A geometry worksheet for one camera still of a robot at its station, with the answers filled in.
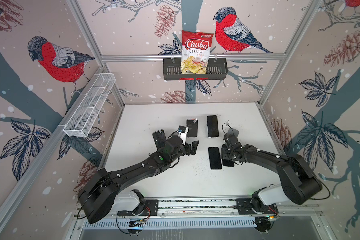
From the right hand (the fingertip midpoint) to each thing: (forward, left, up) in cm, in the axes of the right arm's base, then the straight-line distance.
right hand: (225, 156), depth 92 cm
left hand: (0, +21, +19) cm, 28 cm away
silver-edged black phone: (+17, +7, +8) cm, 21 cm away
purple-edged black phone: (+13, +21, +16) cm, 29 cm away
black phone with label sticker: (-5, 0, +2) cm, 6 cm away
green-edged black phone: (-1, +6, -1) cm, 6 cm away
